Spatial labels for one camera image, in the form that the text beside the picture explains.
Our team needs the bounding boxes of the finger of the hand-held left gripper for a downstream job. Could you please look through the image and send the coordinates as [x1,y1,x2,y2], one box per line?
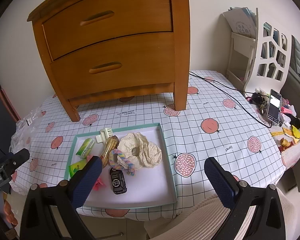
[4,148,30,174]

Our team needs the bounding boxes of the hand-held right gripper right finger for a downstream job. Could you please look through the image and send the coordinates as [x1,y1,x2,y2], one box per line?
[204,157,287,240]

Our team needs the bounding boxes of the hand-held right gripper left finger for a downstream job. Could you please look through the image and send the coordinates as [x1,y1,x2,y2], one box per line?
[20,156,103,240]

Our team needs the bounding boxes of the pink hair bow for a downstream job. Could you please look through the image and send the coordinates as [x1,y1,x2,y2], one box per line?
[86,154,106,191]

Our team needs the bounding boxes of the green foil packet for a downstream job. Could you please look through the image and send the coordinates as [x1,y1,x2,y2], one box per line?
[69,159,90,180]

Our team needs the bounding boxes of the black toy car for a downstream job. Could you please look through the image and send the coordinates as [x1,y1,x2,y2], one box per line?
[109,167,127,195]

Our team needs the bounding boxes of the green paper box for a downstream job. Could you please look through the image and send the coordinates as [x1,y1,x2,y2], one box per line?
[76,138,95,159]

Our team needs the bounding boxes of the rainbow braided rope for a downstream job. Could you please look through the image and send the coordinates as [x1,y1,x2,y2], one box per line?
[108,149,136,177]

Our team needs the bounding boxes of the white hair claw clip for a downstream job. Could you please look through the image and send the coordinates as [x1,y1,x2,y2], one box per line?
[95,127,113,143]

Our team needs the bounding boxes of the white tray with teal rim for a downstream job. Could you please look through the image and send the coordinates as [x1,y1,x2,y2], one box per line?
[64,122,177,209]

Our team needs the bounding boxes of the cream fabric scrunchie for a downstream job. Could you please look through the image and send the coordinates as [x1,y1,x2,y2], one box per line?
[117,132,163,172]

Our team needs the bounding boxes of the wooden nightstand deep drawer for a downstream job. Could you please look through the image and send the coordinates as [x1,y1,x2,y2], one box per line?
[50,31,177,99]

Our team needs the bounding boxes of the wooden nightstand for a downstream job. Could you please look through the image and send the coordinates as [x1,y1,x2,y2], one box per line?
[27,0,190,123]

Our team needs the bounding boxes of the person's left hand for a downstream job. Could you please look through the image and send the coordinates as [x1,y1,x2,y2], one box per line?
[2,201,18,227]

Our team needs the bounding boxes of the clear plastic bag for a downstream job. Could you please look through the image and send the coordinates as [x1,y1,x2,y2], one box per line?
[10,106,47,153]

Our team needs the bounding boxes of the white knit sweater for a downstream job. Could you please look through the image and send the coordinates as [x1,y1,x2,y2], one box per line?
[144,187,298,240]

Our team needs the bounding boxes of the pomegranate print checked tablecloth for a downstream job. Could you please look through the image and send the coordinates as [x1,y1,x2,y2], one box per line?
[9,70,283,220]

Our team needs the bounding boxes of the black keys and charger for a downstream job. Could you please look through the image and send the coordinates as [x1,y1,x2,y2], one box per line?
[246,92,269,108]

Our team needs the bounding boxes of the pile of colourful small clutter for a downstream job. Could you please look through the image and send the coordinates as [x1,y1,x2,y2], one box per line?
[270,100,300,168]

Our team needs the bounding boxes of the black smartphone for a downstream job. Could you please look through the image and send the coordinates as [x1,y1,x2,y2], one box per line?
[266,89,283,127]

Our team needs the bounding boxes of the white magazine rack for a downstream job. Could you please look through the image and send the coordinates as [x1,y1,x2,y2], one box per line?
[226,7,259,88]

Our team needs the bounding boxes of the wooden nightstand shallow drawer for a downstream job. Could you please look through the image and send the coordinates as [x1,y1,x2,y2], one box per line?
[42,0,174,61]

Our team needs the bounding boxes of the white cutout panel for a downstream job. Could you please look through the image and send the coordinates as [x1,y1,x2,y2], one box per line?
[244,7,294,98]

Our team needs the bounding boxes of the stack of papers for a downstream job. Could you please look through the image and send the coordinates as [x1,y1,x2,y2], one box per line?
[222,7,257,39]

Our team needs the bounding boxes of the black cable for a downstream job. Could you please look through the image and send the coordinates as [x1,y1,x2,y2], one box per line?
[189,72,272,128]
[190,73,252,100]

